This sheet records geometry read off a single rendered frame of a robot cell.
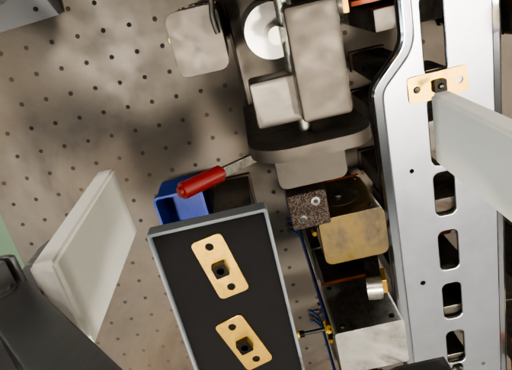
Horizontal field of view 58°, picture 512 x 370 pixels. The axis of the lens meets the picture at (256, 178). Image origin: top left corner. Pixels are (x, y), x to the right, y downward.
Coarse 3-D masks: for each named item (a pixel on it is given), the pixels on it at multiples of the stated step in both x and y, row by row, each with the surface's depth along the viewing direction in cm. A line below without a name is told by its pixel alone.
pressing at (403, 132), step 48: (480, 0) 60; (480, 48) 62; (384, 96) 64; (480, 96) 65; (384, 144) 66; (384, 192) 69; (432, 192) 70; (432, 240) 73; (480, 240) 74; (432, 288) 77; (480, 288) 77; (432, 336) 81; (480, 336) 81
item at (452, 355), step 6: (450, 336) 88; (456, 336) 88; (450, 342) 87; (456, 342) 86; (450, 348) 85; (456, 348) 85; (462, 348) 85; (450, 354) 84; (456, 354) 84; (462, 354) 84; (450, 360) 85; (462, 366) 85
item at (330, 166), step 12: (324, 156) 58; (336, 156) 58; (276, 168) 59; (288, 168) 59; (300, 168) 59; (312, 168) 59; (324, 168) 59; (336, 168) 59; (288, 180) 59; (300, 180) 59; (312, 180) 60; (324, 180) 60
